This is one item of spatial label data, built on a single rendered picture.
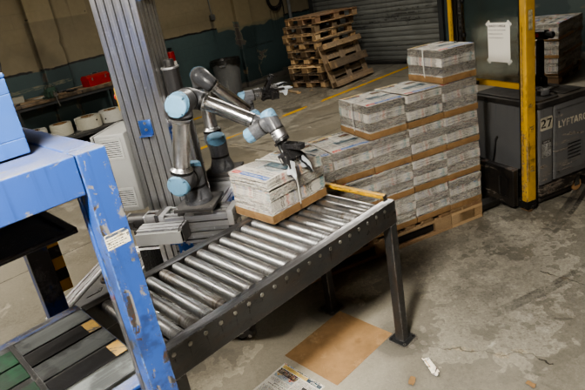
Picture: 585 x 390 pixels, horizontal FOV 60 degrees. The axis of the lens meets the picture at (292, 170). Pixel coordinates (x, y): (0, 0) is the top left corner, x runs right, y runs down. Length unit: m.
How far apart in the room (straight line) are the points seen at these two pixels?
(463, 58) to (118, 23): 2.18
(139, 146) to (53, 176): 1.78
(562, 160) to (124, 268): 3.51
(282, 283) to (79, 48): 7.78
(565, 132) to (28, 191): 3.69
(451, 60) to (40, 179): 2.85
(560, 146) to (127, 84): 3.04
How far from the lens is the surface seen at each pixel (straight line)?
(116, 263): 1.35
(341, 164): 3.22
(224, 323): 1.89
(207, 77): 3.14
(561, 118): 4.17
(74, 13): 9.42
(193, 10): 10.51
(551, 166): 4.21
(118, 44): 2.91
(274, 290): 2.00
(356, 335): 2.94
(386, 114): 3.33
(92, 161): 1.27
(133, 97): 2.93
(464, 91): 3.68
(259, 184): 2.35
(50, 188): 1.25
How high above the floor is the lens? 1.82
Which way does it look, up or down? 19 degrees down
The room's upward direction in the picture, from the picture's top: 10 degrees counter-clockwise
